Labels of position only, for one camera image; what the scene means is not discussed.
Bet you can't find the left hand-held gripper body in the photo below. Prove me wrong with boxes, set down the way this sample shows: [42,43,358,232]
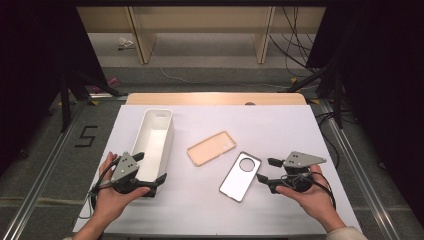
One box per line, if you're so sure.
[109,151,148,195]

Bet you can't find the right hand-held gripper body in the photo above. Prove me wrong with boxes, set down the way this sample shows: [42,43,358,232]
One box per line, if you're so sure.
[282,150,328,194]

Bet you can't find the white plastic storage bin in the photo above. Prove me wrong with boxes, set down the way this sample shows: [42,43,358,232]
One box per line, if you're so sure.
[129,108,175,198]

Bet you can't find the peach phone case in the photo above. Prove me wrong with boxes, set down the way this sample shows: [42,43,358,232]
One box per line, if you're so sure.
[186,130,238,168]

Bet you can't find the person's left hand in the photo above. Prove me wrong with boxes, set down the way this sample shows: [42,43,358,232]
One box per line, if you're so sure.
[89,151,152,228]

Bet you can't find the person's right hand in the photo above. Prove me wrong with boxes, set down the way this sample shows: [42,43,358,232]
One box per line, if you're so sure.
[275,164,348,233]

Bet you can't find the white table board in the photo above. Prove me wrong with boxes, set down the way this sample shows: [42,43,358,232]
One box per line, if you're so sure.
[72,104,364,236]

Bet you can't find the black metal stand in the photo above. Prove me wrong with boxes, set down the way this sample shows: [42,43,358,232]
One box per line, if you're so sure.
[286,63,344,129]
[59,68,129,134]

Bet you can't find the pink object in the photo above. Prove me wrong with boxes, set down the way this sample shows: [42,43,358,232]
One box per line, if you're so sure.
[91,76,121,94]

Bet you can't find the white crumpled paper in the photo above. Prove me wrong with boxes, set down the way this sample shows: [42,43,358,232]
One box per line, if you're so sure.
[117,36,136,51]

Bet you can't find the dark curtain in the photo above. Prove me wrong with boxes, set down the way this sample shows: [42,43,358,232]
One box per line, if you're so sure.
[0,0,108,174]
[306,0,424,228]

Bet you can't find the beige wooden shelf unit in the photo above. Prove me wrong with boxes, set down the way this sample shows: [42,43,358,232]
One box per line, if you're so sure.
[76,6,326,65]

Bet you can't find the left hand-held gripper cable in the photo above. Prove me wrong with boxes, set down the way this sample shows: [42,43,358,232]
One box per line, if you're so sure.
[78,156,121,220]

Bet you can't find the hand-held gripper cable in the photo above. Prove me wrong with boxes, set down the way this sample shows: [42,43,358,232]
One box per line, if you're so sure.
[78,156,121,220]
[279,171,338,211]

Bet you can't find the right hand-held gripper cable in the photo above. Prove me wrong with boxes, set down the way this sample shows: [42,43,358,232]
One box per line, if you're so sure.
[279,171,338,211]

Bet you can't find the metal floor rail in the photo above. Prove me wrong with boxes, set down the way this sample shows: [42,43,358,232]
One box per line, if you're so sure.
[318,99,406,240]
[0,99,88,240]

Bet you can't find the white floor cable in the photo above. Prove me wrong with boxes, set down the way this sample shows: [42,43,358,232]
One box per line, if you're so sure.
[159,67,291,90]

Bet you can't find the black hanging cables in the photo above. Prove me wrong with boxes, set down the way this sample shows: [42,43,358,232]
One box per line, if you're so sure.
[268,6,321,78]

